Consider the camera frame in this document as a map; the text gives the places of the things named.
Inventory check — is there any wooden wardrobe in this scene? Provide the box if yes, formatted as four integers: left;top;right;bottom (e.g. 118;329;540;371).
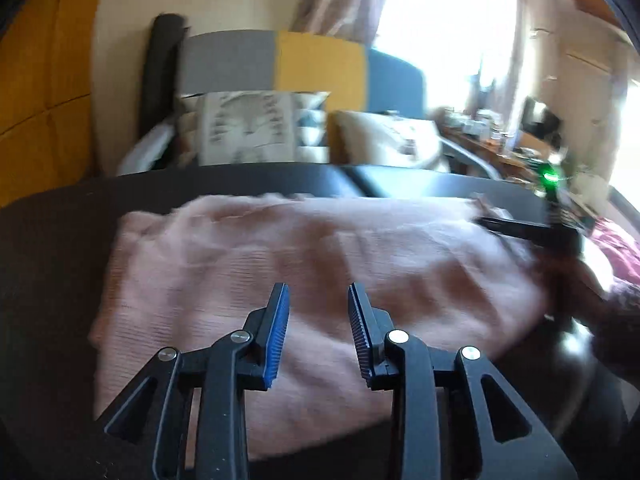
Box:
0;0;112;208

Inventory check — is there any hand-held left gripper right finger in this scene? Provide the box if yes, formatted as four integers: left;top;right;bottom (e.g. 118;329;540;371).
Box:
347;282;568;480

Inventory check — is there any pink knit sweater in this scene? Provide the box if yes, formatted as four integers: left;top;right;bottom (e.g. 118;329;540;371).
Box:
87;192;556;461

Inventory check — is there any person's red patterned top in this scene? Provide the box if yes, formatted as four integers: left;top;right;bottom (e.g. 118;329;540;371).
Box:
590;217;640;293

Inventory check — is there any person's right hand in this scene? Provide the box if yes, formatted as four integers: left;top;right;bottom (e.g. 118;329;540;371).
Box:
552;255;621;347

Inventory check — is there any grey yellow blue sofa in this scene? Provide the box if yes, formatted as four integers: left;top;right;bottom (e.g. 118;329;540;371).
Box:
117;30;501;181

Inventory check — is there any wooden side table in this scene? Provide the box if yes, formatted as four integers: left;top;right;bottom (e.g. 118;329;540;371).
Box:
440;105;566;187

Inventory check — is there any bright window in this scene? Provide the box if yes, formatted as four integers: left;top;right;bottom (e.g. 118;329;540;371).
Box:
375;0;522;121

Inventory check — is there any tiger print pillow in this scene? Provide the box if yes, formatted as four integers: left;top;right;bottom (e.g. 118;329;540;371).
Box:
177;91;333;167

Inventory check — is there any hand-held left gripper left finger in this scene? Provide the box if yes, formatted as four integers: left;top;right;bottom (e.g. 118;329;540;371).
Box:
102;282;291;480

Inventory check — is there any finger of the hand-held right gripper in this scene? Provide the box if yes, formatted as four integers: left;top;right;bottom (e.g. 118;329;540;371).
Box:
474;215;553;247

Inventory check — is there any deer print pillow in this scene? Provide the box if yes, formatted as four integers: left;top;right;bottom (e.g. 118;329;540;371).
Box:
332;110;444;167

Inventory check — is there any black monitor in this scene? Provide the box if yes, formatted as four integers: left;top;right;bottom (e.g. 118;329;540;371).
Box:
522;97;562;139

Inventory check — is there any black rolled mat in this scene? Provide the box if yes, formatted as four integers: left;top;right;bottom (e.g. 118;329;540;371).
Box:
137;14;192;136

